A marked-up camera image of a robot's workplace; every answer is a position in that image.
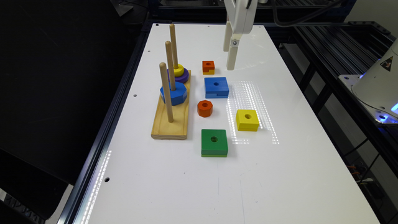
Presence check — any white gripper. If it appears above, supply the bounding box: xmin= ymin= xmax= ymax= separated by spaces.
xmin=223 ymin=0 xmax=258 ymax=70

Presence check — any blue square block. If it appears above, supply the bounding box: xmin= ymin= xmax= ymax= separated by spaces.
xmin=204 ymin=77 xmax=229 ymax=98

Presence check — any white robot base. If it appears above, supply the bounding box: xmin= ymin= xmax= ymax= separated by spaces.
xmin=339 ymin=42 xmax=397 ymax=125

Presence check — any small orange square block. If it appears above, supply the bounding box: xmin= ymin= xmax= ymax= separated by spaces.
xmin=202 ymin=61 xmax=215 ymax=75

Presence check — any orange octagonal block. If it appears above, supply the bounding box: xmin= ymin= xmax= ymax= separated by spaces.
xmin=197 ymin=100 xmax=213 ymax=118

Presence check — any blue octagonal block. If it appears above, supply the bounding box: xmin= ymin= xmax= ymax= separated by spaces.
xmin=170 ymin=82 xmax=188 ymax=106

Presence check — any yellow square block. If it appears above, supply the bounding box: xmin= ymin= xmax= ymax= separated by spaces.
xmin=236 ymin=110 xmax=259 ymax=131

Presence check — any green square block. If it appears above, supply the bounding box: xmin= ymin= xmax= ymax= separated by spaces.
xmin=201 ymin=129 xmax=228 ymax=157

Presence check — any rear wooden peg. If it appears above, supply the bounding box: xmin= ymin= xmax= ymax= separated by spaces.
xmin=169 ymin=24 xmax=178 ymax=69

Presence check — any wooden peg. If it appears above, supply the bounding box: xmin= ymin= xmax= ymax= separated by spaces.
xmin=165 ymin=41 xmax=176 ymax=91
xmin=169 ymin=24 xmax=178 ymax=69
xmin=159 ymin=62 xmax=174 ymax=123

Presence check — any middle wooden peg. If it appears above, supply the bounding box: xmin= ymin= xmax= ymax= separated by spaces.
xmin=165 ymin=41 xmax=176 ymax=91

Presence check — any front wooden peg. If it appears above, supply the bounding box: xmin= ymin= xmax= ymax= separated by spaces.
xmin=159 ymin=62 xmax=174 ymax=123

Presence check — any wooden peg base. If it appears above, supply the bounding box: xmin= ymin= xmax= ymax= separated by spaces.
xmin=151 ymin=70 xmax=191 ymax=140

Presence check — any purple round ring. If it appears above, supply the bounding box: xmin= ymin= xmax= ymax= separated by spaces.
xmin=167 ymin=67 xmax=190 ymax=84

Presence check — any yellow round ring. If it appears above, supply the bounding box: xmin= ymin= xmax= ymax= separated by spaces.
xmin=172 ymin=63 xmax=185 ymax=78

